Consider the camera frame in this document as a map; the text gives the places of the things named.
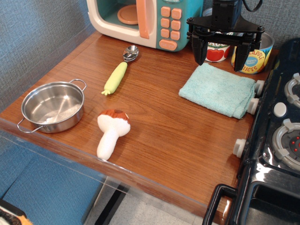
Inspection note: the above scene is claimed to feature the steel pot with handles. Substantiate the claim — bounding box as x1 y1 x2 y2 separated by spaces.
17 79 87 133

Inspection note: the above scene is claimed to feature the orange and black object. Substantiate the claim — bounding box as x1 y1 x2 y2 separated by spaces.
0 199 33 225

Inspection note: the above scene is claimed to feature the black toy stove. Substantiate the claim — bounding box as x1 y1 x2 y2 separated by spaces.
203 38 300 225

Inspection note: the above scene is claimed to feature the tomato sauce can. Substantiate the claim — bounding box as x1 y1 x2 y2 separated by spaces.
205 42 231 62

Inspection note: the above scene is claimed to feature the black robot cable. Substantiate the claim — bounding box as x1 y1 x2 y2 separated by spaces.
241 0 263 12

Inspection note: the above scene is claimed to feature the teal folded towel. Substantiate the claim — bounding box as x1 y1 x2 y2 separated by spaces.
179 63 255 119

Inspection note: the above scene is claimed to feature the pineapple slices can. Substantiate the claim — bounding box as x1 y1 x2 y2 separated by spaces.
240 32 275 75

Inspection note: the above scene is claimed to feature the toy microwave teal and pink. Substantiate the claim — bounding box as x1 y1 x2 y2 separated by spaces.
87 0 203 52

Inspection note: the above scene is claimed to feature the plush mushroom toy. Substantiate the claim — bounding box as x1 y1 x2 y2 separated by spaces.
97 109 131 160

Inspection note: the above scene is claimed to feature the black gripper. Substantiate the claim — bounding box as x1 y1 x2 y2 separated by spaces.
187 0 265 72

